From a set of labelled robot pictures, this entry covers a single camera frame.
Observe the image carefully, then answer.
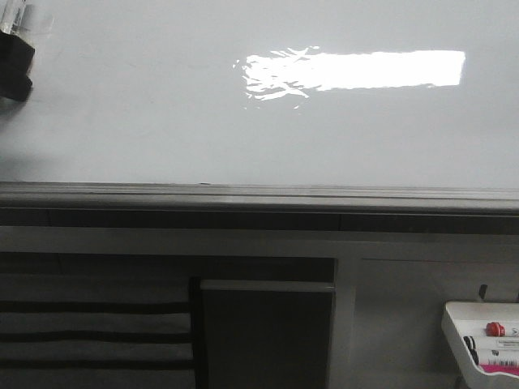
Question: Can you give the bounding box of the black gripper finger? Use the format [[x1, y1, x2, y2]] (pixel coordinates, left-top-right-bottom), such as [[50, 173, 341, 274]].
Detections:
[[0, 32, 35, 102]]

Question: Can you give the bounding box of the white whiteboard marker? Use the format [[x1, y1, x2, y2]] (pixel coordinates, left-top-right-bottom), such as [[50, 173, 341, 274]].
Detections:
[[1, 0, 54, 41]]

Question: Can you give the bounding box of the pink whiteboard eraser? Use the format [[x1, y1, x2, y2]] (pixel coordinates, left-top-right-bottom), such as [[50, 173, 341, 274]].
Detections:
[[479, 365, 519, 376]]

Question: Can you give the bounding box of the striped slatted shelf panel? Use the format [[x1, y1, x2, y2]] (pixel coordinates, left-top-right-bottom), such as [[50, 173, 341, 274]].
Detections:
[[1, 275, 208, 388]]

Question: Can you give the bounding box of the dark cabinet door panel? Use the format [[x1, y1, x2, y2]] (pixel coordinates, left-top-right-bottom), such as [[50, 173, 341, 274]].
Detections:
[[201, 280, 334, 388]]

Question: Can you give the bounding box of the black capped marker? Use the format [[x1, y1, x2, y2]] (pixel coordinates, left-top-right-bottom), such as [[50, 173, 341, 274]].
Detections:
[[462, 335, 519, 365]]

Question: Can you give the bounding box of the white plastic marker tray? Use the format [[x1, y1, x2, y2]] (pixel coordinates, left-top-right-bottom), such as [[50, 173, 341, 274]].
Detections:
[[441, 301, 518, 388]]

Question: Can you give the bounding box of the red capped marker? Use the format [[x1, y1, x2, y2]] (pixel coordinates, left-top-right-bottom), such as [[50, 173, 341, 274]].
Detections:
[[485, 322, 519, 337]]

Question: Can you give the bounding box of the white whiteboard with metal frame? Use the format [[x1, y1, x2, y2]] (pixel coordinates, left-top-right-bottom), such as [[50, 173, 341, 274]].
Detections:
[[1, 1, 518, 234]]

